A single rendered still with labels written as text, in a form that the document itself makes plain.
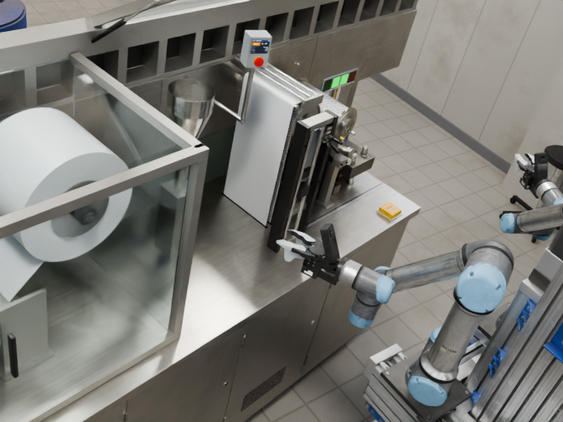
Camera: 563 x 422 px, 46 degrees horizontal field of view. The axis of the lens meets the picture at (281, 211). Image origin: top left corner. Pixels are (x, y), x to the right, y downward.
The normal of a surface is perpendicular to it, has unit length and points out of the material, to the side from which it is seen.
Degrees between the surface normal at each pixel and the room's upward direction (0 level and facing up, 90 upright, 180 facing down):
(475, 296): 82
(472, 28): 90
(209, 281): 0
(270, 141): 90
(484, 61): 90
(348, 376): 0
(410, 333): 0
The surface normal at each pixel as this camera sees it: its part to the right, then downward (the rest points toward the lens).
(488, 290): -0.42, 0.37
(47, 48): 0.71, 0.53
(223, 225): 0.19, -0.77
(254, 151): -0.67, 0.34
